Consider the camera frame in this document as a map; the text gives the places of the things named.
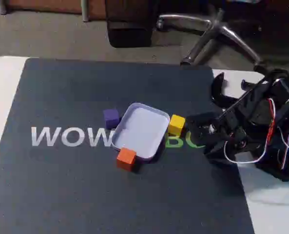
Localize yellow cube block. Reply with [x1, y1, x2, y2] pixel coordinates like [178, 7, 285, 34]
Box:
[168, 114, 186, 137]

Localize purple cube block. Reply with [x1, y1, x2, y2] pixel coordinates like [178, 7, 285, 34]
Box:
[103, 108, 121, 130]

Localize orange cube block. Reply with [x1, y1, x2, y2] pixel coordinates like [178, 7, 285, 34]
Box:
[116, 147, 137, 173]

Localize lavender rounded tray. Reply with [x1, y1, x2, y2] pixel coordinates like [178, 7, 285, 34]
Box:
[112, 102, 171, 164]

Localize chrome office chair base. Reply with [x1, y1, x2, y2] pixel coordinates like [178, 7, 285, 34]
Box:
[156, 8, 267, 71]

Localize dark brown furniture block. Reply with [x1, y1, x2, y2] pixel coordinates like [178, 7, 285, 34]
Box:
[104, 0, 153, 48]

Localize dark printed desk mat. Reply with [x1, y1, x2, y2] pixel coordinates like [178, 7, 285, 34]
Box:
[0, 58, 256, 234]

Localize brown wooden baseboard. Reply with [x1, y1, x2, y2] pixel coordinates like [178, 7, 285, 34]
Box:
[0, 0, 106, 21]

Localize thin black camera cable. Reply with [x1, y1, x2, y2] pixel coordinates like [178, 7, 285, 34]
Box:
[219, 72, 271, 117]

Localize red and white wire bundle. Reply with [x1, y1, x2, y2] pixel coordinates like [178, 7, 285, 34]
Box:
[266, 97, 278, 145]

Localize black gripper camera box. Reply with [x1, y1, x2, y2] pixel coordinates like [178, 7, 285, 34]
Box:
[187, 111, 225, 150]

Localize white looped cable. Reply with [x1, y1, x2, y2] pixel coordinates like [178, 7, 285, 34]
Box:
[223, 142, 268, 164]

